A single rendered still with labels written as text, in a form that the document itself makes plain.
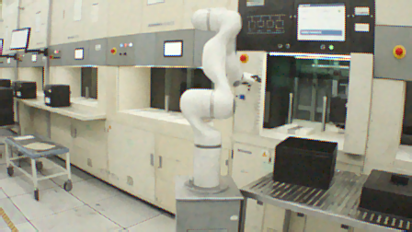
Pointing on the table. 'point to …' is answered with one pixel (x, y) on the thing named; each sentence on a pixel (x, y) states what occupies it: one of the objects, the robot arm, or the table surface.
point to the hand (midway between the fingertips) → (254, 82)
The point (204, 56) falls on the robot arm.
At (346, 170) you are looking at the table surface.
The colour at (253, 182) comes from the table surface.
